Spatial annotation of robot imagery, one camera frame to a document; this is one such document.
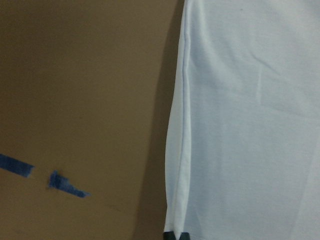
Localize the light blue t-shirt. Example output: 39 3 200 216
164 0 320 240

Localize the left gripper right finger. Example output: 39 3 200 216
179 232 191 240

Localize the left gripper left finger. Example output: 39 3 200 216
163 231 177 240

